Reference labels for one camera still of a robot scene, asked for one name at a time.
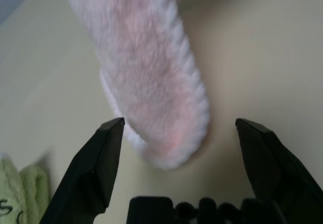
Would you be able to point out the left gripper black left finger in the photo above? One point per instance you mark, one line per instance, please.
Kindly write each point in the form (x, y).
(88, 178)

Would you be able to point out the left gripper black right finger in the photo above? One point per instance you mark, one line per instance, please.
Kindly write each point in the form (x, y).
(267, 171)

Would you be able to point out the pink towel with white hem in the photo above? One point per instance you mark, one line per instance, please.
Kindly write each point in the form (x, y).
(151, 82)

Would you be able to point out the folded green towel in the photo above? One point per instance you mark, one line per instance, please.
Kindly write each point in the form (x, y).
(30, 191)

